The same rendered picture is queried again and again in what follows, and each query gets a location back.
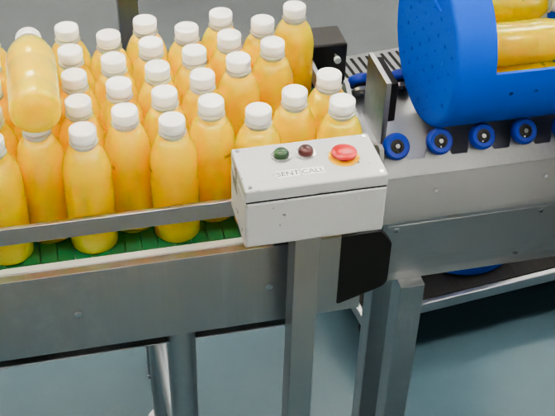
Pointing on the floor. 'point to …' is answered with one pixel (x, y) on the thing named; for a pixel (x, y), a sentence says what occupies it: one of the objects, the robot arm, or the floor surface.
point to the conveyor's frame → (171, 303)
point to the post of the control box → (300, 325)
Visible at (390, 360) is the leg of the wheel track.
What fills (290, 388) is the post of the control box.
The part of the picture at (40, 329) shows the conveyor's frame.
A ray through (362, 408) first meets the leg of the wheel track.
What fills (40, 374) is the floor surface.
